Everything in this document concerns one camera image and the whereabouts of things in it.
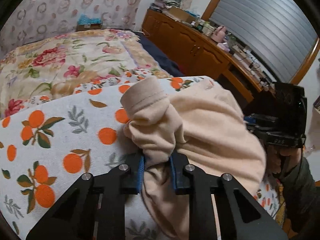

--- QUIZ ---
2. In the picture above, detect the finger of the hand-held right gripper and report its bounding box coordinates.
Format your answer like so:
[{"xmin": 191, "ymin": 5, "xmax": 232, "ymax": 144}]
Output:
[
  {"xmin": 246, "ymin": 114, "xmax": 272, "ymax": 125},
  {"xmin": 246, "ymin": 126, "xmax": 269, "ymax": 137}
]

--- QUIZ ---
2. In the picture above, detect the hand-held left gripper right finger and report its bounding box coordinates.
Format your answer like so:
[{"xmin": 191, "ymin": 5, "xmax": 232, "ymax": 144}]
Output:
[{"xmin": 170, "ymin": 151, "xmax": 288, "ymax": 240}]

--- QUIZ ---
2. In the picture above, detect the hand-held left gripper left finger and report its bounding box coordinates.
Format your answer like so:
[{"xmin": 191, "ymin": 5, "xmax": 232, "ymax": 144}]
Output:
[{"xmin": 25, "ymin": 152, "xmax": 145, "ymax": 240}]

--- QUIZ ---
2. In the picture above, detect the peach printed t-shirt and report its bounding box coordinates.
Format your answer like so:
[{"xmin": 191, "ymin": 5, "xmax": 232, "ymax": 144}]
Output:
[{"xmin": 120, "ymin": 77, "xmax": 267, "ymax": 240}]

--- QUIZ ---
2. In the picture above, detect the person's right forearm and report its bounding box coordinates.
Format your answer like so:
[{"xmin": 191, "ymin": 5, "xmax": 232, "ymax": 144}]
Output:
[{"xmin": 279, "ymin": 156, "xmax": 320, "ymax": 233}]

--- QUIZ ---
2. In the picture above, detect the stack of folded clothes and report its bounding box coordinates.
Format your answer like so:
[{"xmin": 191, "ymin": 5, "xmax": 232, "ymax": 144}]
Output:
[{"xmin": 150, "ymin": 0, "xmax": 180, "ymax": 10}]

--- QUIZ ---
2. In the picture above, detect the person's right hand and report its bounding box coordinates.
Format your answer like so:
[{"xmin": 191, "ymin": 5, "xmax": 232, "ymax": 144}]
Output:
[{"xmin": 267, "ymin": 146, "xmax": 304, "ymax": 180}]

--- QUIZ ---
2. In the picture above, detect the orange fruit print blanket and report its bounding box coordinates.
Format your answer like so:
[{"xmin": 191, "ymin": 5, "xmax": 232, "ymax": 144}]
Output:
[{"xmin": 0, "ymin": 75, "xmax": 285, "ymax": 240}]

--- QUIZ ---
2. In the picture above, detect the pink bottle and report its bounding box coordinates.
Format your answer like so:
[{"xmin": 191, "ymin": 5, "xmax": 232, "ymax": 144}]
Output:
[{"xmin": 211, "ymin": 25, "xmax": 227, "ymax": 42}]

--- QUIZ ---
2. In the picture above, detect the grey window blind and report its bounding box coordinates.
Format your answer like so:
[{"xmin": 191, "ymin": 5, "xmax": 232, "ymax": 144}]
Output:
[{"xmin": 209, "ymin": 0, "xmax": 318, "ymax": 82}]

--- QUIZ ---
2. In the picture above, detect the group of toiletry bottles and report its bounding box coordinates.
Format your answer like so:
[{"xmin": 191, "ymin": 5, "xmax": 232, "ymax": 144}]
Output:
[{"xmin": 191, "ymin": 19, "xmax": 213, "ymax": 34}]

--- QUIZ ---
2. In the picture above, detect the wooden sideboard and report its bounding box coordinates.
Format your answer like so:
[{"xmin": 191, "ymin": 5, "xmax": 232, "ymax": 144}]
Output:
[{"xmin": 142, "ymin": 9, "xmax": 263, "ymax": 103}]

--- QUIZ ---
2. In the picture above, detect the dark blue blanket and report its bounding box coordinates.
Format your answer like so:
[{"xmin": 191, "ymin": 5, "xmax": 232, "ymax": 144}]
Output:
[{"xmin": 132, "ymin": 31, "xmax": 187, "ymax": 78}]

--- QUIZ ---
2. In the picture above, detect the open cardboard box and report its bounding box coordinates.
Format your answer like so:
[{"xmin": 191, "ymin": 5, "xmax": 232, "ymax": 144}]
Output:
[{"xmin": 167, "ymin": 6, "xmax": 197, "ymax": 23}]

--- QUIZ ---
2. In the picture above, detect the floral blanket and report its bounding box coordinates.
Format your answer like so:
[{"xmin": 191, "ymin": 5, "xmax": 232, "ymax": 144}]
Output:
[{"xmin": 0, "ymin": 28, "xmax": 173, "ymax": 120}]

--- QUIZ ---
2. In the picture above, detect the small brown box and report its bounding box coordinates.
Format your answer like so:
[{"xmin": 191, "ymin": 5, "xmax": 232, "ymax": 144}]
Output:
[{"xmin": 76, "ymin": 24, "xmax": 102, "ymax": 32}]

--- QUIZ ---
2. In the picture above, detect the blue plastic bag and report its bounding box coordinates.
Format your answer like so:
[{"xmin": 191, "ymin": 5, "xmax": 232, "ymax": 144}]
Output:
[{"xmin": 77, "ymin": 15, "xmax": 103, "ymax": 25}]

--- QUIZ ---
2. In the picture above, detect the circle patterned sheer curtain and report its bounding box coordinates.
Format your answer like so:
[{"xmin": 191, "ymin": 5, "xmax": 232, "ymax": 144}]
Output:
[{"xmin": 0, "ymin": 0, "xmax": 148, "ymax": 60}]

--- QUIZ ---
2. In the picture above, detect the black cable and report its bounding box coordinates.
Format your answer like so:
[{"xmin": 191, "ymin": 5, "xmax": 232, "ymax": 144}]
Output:
[{"xmin": 240, "ymin": 57, "xmax": 262, "ymax": 72}]

